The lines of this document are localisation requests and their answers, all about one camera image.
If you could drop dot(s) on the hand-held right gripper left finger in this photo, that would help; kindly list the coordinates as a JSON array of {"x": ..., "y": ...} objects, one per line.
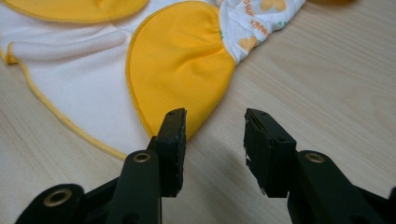
[{"x": 169, "y": 155}]

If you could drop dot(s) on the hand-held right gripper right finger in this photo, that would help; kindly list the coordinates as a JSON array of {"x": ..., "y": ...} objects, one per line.
[{"x": 271, "y": 155}]

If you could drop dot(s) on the white and yellow baby garment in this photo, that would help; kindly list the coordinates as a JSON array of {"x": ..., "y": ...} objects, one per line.
[{"x": 93, "y": 71}]

